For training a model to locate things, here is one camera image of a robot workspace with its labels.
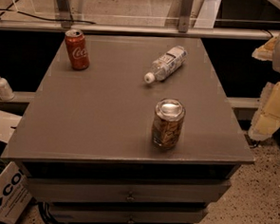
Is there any grey metal frame post right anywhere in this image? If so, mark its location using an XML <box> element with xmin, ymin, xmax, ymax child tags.
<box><xmin>177</xmin><ymin>0</ymin><xmax>194</xmax><ymax>33</ymax></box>

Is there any grey drawer cabinet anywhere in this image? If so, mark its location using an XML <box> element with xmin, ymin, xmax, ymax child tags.
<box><xmin>3</xmin><ymin>35</ymin><xmax>253</xmax><ymax>224</ymax></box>

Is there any white pump dispenser bottle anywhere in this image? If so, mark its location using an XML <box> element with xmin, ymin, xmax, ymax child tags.
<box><xmin>0</xmin><ymin>76</ymin><xmax>14</xmax><ymax>101</ymax></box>

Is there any white printed cardboard box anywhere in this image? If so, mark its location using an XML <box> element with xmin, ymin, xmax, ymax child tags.
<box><xmin>0</xmin><ymin>162</ymin><xmax>32</xmax><ymax>224</ymax></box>

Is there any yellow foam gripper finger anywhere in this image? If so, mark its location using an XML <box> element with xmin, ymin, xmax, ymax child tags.
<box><xmin>248</xmin><ymin>82</ymin><xmax>280</xmax><ymax>141</ymax></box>
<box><xmin>252</xmin><ymin>36</ymin><xmax>278</xmax><ymax>61</ymax></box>

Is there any red coke can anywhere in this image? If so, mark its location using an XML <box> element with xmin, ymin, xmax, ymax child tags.
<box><xmin>65</xmin><ymin>28</ymin><xmax>90</xmax><ymax>70</ymax></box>

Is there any clear plastic water bottle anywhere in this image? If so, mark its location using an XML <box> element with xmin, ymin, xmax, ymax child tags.
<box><xmin>144</xmin><ymin>46</ymin><xmax>187</xmax><ymax>84</ymax></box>

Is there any black cable behind glass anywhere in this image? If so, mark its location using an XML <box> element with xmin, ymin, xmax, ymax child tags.
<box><xmin>0</xmin><ymin>0</ymin><xmax>98</xmax><ymax>26</ymax></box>

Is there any grey metal frame post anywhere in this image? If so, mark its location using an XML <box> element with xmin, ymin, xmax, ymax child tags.
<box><xmin>177</xmin><ymin>0</ymin><xmax>194</xmax><ymax>33</ymax></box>
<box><xmin>55</xmin><ymin>0</ymin><xmax>72</xmax><ymax>28</ymax></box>

